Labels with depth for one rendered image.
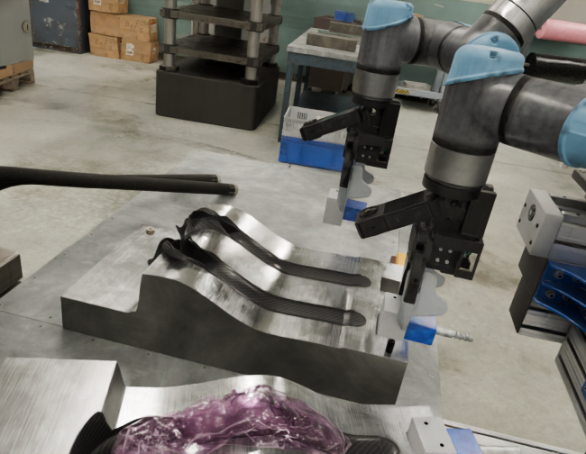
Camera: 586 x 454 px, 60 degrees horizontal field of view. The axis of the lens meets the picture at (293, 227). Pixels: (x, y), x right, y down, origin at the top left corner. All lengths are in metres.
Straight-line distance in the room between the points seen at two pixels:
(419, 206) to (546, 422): 1.61
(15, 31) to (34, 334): 0.67
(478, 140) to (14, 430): 0.55
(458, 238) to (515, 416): 1.53
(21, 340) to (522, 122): 0.71
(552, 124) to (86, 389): 0.54
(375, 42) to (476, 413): 1.51
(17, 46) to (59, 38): 6.41
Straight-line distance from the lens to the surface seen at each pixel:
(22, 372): 0.63
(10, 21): 1.25
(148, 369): 0.77
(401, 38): 0.89
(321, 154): 3.95
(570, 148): 0.57
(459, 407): 2.06
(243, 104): 4.67
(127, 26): 7.38
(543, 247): 1.07
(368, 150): 0.93
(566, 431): 2.19
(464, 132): 0.61
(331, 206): 0.97
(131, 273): 0.86
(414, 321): 0.74
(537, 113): 0.57
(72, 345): 0.83
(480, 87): 0.60
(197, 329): 0.74
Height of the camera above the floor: 1.32
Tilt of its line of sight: 26 degrees down
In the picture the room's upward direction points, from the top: 9 degrees clockwise
